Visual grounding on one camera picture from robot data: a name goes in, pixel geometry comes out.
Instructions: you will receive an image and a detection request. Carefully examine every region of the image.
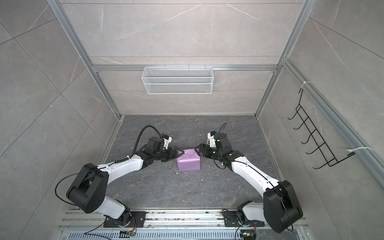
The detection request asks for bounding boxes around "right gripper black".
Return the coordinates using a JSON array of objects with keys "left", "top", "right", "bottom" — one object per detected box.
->
[{"left": 194, "top": 143, "right": 223, "bottom": 160}]

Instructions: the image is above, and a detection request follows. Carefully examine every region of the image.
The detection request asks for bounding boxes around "pink wrapping paper sheet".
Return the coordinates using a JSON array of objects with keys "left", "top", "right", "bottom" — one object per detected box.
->
[{"left": 177, "top": 149, "right": 201, "bottom": 172}]

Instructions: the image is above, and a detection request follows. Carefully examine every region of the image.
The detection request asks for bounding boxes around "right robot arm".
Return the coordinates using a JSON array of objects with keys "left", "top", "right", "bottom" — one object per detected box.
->
[{"left": 195, "top": 131, "right": 304, "bottom": 233}]

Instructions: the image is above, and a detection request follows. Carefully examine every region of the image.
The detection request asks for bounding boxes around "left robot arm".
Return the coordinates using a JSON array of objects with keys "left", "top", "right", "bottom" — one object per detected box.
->
[{"left": 66, "top": 136, "right": 185, "bottom": 222}]

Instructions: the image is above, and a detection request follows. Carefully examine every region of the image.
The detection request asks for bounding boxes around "green connector board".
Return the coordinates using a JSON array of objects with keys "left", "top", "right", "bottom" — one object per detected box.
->
[{"left": 240, "top": 230, "right": 257, "bottom": 240}]

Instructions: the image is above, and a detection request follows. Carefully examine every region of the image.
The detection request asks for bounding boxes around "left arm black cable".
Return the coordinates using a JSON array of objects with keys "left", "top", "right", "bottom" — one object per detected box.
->
[{"left": 128, "top": 125, "right": 164, "bottom": 158}]

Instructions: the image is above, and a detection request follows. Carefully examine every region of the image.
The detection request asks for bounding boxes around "white wire mesh basket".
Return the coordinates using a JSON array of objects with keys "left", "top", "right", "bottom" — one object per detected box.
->
[{"left": 142, "top": 67, "right": 214, "bottom": 95}]

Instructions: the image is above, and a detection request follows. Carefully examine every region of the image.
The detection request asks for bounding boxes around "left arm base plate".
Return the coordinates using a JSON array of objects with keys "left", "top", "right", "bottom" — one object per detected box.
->
[{"left": 103, "top": 211, "right": 147, "bottom": 228}]

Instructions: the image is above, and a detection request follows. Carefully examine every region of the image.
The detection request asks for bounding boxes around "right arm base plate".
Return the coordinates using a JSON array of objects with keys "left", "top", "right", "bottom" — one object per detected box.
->
[{"left": 221, "top": 209, "right": 265, "bottom": 227}]

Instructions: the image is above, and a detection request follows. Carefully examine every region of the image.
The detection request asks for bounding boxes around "black wire hook rack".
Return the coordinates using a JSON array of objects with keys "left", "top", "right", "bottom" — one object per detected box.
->
[{"left": 287, "top": 89, "right": 355, "bottom": 170}]

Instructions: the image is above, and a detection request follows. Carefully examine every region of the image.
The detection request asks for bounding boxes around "aluminium rail base frame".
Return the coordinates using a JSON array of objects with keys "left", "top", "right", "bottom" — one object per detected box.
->
[{"left": 55, "top": 209, "right": 313, "bottom": 240}]

